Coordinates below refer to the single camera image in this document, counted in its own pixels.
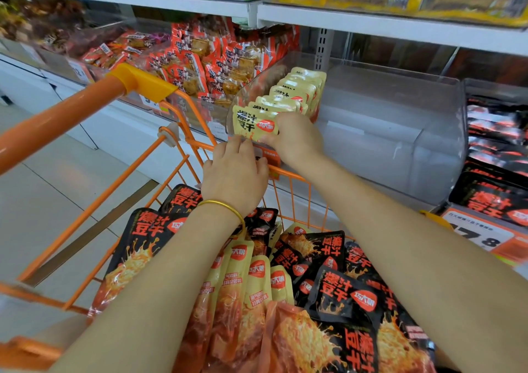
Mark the person's left forearm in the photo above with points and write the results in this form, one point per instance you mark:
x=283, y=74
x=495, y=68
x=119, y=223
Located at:
x=132, y=311

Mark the heap of dark brown packets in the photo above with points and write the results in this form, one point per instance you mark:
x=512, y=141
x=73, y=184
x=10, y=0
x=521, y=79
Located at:
x=41, y=22

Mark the orange price tag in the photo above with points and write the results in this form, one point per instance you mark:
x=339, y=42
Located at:
x=487, y=232

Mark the row of black orange snacks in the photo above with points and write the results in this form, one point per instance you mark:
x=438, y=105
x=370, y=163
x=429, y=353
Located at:
x=495, y=170

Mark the pile of black orange snacks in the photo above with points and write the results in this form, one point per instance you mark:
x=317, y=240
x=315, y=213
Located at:
x=280, y=319

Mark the row of yellow orange snacks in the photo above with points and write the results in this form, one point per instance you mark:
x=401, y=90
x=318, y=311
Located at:
x=297, y=88

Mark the person's right forearm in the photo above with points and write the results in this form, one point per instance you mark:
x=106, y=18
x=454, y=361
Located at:
x=445, y=269

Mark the pile of red tan packets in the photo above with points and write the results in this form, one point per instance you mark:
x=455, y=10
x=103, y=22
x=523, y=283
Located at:
x=198, y=55

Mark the person's left hand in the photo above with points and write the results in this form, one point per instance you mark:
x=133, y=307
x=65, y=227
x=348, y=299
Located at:
x=235, y=177

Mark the orange shopping cart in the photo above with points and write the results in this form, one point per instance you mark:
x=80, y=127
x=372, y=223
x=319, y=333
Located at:
x=49, y=121

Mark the yellow orange snack packet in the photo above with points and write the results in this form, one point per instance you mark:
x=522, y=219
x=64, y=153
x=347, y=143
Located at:
x=252, y=123

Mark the person's right hand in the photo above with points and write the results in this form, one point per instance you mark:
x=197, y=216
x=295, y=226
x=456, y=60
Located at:
x=295, y=140

